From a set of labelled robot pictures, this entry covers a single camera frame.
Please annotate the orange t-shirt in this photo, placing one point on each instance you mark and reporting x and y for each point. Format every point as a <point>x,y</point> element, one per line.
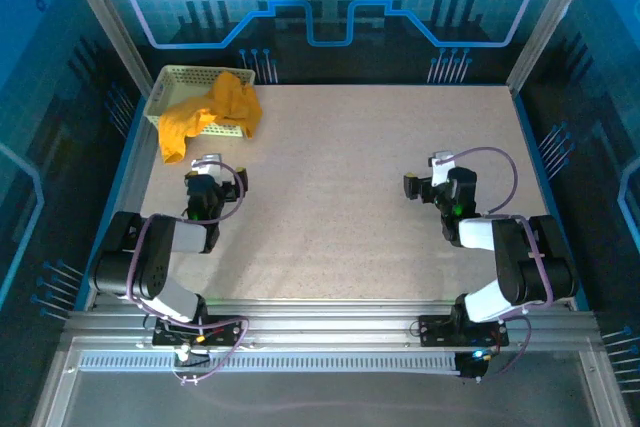
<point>230,97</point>

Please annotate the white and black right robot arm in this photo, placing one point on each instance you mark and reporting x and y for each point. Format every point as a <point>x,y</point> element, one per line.
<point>530,267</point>

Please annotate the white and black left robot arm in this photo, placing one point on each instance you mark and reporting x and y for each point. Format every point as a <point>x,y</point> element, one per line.
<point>150,267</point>

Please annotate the pale green plastic basket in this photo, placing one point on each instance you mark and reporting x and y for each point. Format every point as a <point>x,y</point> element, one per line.
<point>185,79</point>

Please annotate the black controller box with LED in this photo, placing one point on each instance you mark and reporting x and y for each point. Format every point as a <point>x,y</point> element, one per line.
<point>470,364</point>

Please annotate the grey metal tray panel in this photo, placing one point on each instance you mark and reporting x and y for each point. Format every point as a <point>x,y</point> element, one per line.
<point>325,402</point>

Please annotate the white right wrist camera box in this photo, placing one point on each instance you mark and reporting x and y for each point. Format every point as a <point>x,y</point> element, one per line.
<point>442,172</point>

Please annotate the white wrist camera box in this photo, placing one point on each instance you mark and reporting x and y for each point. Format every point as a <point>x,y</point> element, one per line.
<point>207,164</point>
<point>442,172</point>

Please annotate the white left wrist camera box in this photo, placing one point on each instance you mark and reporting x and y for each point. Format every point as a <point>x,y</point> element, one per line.
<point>207,164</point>

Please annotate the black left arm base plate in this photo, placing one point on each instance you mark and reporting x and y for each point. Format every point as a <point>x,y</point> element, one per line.
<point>230,337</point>

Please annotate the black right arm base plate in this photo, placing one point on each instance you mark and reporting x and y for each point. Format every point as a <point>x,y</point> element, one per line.
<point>432,337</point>

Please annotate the aluminium mounting rail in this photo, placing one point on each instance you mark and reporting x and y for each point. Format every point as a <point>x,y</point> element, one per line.
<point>325,319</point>

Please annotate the aluminium frame post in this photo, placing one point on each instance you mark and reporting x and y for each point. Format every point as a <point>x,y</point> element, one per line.
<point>109,22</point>
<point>549,22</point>

